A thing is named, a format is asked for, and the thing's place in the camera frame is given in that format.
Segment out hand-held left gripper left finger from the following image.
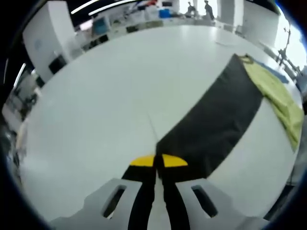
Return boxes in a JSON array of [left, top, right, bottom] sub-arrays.
[[49, 154, 158, 230]]

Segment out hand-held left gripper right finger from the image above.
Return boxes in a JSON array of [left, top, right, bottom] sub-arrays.
[[157, 153, 272, 230]]

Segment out yellow blue grey garment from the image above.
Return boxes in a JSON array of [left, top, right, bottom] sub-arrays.
[[155, 53, 304, 179]]

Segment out black cabinet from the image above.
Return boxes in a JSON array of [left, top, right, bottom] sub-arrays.
[[47, 54, 67, 75]]

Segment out white cabinet row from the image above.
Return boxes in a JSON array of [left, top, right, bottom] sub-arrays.
[[76, 14, 216, 51]]

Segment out teal front appliance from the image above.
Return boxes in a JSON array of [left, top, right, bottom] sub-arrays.
[[93, 18, 108, 31]]

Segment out metal stand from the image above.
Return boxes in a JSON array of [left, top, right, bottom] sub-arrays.
[[275, 23, 303, 80]]

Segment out white square pillar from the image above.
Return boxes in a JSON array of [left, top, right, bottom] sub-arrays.
[[22, 0, 76, 81]]

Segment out ceiling light strip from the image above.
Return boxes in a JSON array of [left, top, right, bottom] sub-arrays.
[[71, 0, 101, 14], [88, 0, 144, 16]]

